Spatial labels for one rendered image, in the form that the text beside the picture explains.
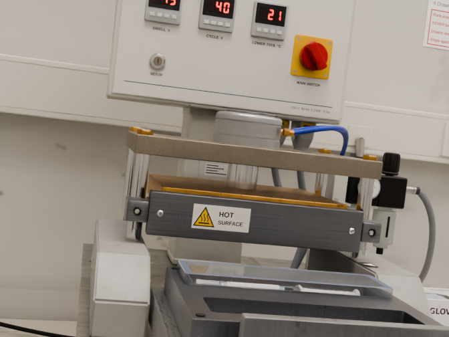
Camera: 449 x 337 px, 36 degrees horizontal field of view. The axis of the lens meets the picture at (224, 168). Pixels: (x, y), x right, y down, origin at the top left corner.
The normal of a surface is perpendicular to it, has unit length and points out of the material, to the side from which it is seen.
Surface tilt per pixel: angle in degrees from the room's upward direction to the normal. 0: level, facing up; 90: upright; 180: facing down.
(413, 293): 41
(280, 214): 90
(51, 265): 90
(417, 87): 90
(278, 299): 0
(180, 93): 90
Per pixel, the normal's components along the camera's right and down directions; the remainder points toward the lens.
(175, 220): 0.18, 0.07
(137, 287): 0.21, -0.70
